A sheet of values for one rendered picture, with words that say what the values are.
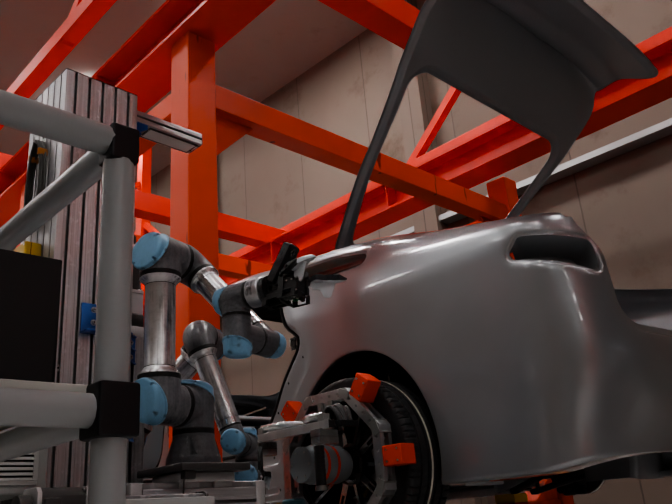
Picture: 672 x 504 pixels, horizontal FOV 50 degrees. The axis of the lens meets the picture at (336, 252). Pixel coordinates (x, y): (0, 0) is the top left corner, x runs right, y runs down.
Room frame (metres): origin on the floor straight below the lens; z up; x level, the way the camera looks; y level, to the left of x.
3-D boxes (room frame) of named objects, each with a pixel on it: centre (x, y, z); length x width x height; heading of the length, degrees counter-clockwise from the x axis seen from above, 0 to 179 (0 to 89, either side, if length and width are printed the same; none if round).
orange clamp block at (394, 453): (2.60, -0.16, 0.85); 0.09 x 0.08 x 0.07; 45
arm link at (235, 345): (1.82, 0.26, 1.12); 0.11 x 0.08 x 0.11; 151
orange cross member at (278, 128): (4.00, -0.33, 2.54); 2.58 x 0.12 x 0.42; 135
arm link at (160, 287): (1.93, 0.50, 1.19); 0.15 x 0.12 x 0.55; 151
